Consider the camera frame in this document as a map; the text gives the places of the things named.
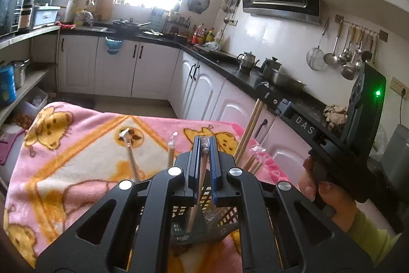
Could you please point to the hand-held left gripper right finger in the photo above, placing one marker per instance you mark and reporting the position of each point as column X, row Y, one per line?
column 214, row 174

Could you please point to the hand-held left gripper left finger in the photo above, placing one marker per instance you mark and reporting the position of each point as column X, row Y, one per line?
column 195, row 167

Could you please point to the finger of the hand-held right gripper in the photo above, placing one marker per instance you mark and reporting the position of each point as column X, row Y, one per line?
column 263, row 92

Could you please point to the grey plastic utensil basket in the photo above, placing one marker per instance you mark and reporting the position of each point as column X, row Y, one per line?
column 180, row 211

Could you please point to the person's right forearm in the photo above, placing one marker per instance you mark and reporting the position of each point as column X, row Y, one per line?
column 374, row 234

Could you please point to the person's right hand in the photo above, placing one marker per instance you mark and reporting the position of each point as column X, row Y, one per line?
column 340, row 205

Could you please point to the dark kettle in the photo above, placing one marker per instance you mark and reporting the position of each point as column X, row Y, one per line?
column 268, row 66

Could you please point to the steel basin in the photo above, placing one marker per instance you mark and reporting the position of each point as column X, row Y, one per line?
column 287, row 79

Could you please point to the pile of ginger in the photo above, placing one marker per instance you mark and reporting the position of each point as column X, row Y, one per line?
column 335, row 118

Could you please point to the steel kettle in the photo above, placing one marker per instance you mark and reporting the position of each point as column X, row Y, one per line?
column 246, row 61

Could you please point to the grey bin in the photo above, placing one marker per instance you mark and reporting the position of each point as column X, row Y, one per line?
column 397, row 154

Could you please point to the hanging large steel ladle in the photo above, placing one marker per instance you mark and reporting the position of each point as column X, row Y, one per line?
column 348, row 71

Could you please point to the cluster of condiment bottles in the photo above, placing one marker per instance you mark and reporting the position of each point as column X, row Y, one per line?
column 204, row 34

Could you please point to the hanging steel spoon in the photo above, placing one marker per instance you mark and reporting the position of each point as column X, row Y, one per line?
column 345, row 57

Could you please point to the hanging kitchen tools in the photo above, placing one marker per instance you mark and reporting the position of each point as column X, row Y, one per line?
column 231, row 6

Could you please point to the hanging dark spoon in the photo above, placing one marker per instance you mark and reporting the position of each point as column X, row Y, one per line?
column 366, row 56

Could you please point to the white lower kitchen cabinets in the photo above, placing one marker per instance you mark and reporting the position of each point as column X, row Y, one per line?
column 153, row 71

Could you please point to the dish rack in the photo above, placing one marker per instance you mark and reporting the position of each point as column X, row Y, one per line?
column 175, row 25

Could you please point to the pink printed blanket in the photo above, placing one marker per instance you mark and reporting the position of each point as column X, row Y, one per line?
column 80, row 164

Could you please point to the blue hanging bin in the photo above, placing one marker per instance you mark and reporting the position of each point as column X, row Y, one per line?
column 114, row 47

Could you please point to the black frying pan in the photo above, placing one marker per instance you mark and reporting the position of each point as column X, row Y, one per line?
column 127, row 25

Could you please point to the wooden cutting board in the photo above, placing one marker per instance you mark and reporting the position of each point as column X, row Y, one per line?
column 104, row 1

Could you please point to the purple plastic container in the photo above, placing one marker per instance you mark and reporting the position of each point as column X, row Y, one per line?
column 11, row 145

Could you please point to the yellow bottle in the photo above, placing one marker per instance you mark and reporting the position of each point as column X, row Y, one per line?
column 78, row 17

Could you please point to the small steel pot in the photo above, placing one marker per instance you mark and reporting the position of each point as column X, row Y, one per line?
column 19, row 74

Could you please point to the blue tin can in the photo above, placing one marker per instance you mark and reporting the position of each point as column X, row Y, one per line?
column 7, row 84

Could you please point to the grey plastic box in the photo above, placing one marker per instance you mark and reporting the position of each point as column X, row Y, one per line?
column 46, row 17

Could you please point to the black toaster oven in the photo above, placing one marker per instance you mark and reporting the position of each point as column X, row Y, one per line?
column 9, row 7

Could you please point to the wall power outlet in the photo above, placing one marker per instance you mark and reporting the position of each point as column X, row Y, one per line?
column 399, row 87

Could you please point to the wall utensil rail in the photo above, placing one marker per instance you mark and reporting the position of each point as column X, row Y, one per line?
column 339, row 18

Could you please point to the round wall fan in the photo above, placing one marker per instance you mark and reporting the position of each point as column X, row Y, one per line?
column 198, row 2

